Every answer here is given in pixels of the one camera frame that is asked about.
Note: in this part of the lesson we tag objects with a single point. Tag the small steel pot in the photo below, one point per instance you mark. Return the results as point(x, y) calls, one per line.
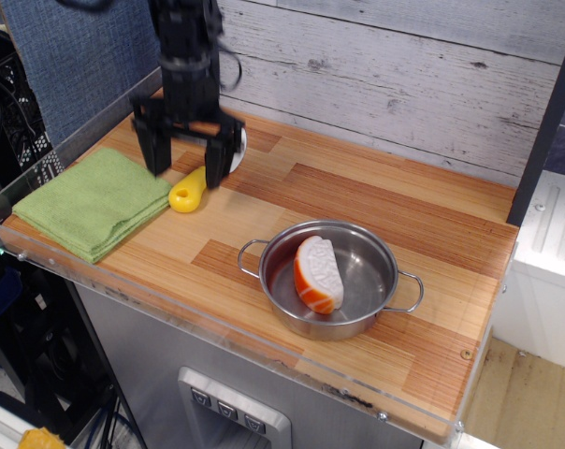
point(368, 270)

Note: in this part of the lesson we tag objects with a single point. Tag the blue fabric partition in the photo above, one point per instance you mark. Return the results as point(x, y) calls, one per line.
point(78, 63)

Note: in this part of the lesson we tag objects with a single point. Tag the green folded cloth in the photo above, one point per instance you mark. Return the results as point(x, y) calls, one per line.
point(95, 204)

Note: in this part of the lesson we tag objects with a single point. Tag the white ribbed appliance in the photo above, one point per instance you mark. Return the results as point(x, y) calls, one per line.
point(530, 310)

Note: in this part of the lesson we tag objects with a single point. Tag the clear acrylic guard rail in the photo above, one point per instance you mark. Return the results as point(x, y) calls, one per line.
point(149, 337)

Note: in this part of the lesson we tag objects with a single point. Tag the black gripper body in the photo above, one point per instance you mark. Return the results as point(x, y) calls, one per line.
point(190, 104)

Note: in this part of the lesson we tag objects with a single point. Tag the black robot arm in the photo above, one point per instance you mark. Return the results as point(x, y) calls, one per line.
point(189, 33)

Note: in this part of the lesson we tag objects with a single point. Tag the dark right post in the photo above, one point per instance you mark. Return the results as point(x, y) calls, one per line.
point(540, 151)

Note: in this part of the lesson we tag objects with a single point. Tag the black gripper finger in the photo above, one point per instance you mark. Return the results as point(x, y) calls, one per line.
point(155, 145)
point(222, 157)

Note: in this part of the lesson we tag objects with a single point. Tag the yellow handled toy knife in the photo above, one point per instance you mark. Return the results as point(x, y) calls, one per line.
point(185, 196)

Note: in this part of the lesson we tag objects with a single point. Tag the steel cabinet control panel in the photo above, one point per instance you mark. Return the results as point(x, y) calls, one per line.
point(231, 411)

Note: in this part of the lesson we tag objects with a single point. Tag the orange white toy food slice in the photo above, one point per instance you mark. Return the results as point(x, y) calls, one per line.
point(317, 276)

